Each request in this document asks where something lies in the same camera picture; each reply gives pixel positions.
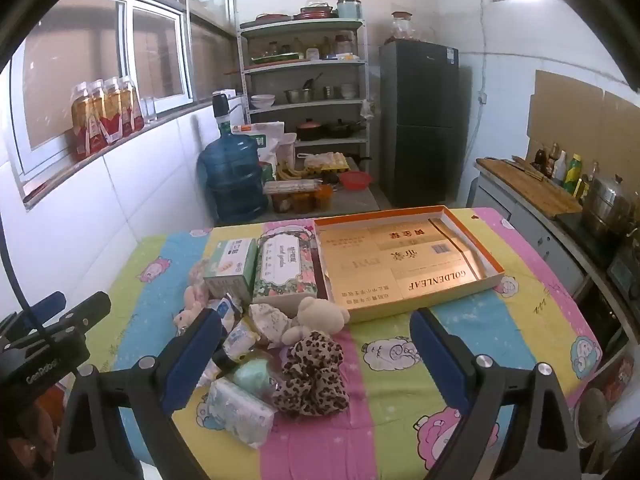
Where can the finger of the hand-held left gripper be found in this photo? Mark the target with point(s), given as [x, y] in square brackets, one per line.
[47, 305]
[85, 312]

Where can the clear drinking glass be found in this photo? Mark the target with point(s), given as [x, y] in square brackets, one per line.
[150, 110]

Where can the white plastic bottle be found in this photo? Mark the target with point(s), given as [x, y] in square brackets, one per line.
[560, 170]

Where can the floral print tissue pack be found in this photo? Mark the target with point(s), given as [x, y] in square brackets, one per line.
[285, 265]

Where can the large cardboard sheet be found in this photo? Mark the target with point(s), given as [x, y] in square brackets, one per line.
[565, 105]

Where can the bunch of bananas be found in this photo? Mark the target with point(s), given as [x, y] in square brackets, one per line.
[290, 173]

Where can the wooden cutting board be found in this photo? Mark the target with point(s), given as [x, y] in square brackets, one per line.
[535, 187]

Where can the dark flat tray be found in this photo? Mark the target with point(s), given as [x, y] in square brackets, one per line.
[272, 17]

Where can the blue water jug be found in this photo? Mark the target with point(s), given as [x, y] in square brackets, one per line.
[232, 170]

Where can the dark sauce bottle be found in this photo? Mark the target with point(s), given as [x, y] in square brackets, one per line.
[552, 157]
[539, 160]

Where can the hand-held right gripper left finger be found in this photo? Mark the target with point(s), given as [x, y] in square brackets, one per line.
[192, 360]

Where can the kitchen knife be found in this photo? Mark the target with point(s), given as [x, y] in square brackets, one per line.
[525, 166]

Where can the wide white bowl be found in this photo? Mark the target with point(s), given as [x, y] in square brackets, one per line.
[262, 101]

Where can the leopard print scrunchie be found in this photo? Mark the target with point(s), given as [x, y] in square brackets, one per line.
[310, 375]

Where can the clear flat food box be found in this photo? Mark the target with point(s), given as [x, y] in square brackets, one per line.
[292, 187]

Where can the green tray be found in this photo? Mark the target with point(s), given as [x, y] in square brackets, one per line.
[277, 59]

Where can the pink plush rabbit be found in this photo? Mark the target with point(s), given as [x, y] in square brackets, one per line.
[192, 302]

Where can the egg tray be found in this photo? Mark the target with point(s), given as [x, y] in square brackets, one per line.
[325, 162]

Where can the small floral tissue packet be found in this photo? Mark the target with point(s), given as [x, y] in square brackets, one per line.
[240, 412]

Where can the black pot red lid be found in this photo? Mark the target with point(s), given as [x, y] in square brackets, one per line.
[310, 130]

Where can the plain white sack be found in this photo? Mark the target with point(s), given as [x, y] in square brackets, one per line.
[287, 150]

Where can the amber glass bottle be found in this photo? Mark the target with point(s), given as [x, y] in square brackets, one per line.
[590, 180]

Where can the gold box tray orange rim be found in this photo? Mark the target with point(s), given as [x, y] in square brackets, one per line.
[400, 270]

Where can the white sack green label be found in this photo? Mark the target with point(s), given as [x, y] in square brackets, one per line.
[262, 141]

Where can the white floral scrunchie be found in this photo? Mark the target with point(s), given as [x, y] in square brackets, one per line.
[270, 322]

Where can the teal lidded jar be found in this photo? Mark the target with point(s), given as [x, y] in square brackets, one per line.
[349, 8]

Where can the green white carton box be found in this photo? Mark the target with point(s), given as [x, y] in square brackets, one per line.
[230, 265]

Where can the clear jar orange contents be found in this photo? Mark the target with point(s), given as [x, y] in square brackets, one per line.
[325, 197]
[305, 202]

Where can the black frying pan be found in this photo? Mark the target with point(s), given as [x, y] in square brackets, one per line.
[345, 129]

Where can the metal shelf rack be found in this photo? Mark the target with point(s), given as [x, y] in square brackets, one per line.
[305, 67]

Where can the white framed window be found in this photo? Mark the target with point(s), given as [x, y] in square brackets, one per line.
[155, 55]

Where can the yellow white small packet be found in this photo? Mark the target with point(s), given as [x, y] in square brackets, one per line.
[240, 340]

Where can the black cooker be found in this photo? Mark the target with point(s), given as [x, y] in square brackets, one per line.
[585, 237]

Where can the row of seasoning jars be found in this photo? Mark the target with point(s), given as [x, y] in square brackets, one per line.
[327, 46]

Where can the black water pump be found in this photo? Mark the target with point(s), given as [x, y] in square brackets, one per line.
[222, 107]

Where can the metal cups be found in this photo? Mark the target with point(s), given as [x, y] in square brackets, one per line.
[328, 92]

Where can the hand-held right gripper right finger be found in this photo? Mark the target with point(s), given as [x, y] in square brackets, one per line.
[442, 360]

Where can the dark refrigerator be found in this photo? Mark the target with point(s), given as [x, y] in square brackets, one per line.
[420, 120]

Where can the white wall socket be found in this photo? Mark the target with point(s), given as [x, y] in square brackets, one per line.
[482, 98]

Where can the small white bowl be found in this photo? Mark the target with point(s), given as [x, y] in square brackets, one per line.
[348, 91]

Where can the steel steamer pot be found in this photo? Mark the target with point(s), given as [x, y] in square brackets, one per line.
[605, 205]

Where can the clear jar dark contents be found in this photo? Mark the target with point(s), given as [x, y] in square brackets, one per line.
[282, 203]

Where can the red plastic basket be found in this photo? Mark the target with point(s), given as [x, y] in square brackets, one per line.
[356, 180]

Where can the glass jar red lid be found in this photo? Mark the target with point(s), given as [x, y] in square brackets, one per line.
[402, 27]

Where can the metal bowl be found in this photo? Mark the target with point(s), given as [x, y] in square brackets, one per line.
[299, 95]

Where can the beige teddy bear plush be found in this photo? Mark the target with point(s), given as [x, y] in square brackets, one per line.
[320, 317]

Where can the green yellow bottle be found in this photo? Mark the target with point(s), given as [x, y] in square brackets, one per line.
[573, 175]

